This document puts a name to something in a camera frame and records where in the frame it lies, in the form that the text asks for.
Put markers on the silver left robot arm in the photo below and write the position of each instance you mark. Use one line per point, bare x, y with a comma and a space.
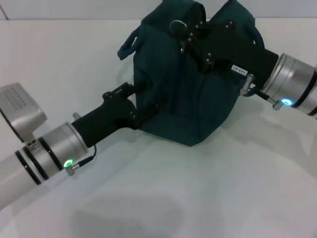
37, 163

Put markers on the dark teal insulated bag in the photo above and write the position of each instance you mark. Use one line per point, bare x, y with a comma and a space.
185, 104

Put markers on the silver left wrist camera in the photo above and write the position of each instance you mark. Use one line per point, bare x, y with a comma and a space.
19, 109

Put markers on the left gripper silver stub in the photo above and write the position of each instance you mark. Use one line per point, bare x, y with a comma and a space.
76, 115

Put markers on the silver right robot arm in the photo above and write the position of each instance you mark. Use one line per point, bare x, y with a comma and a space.
294, 84

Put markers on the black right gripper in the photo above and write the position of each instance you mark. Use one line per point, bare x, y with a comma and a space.
237, 54

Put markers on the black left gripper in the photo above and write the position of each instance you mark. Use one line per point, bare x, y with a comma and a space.
106, 121

